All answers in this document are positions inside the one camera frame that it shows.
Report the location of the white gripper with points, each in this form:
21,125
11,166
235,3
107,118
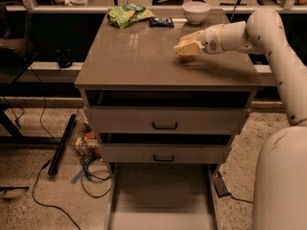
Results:
211,40

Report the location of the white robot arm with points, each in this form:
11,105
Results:
280,186

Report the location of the grey drawer cabinet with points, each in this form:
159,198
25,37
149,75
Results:
138,67

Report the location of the top grey drawer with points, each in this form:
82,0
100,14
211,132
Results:
169,120

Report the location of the middle grey drawer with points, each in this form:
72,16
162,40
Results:
143,153

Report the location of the bottom grey open drawer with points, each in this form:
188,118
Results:
162,197

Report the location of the white bowl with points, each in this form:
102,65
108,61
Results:
195,12

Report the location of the dark blue snack packet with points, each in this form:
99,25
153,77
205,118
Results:
167,22

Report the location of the green snack bag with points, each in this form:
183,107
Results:
123,16

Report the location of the black headphones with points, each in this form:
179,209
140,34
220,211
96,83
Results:
64,58

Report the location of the small colourful box clutter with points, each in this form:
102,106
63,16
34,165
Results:
87,145

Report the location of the black power adapter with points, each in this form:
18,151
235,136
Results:
221,187

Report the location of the black long bar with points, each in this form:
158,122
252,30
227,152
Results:
54,166

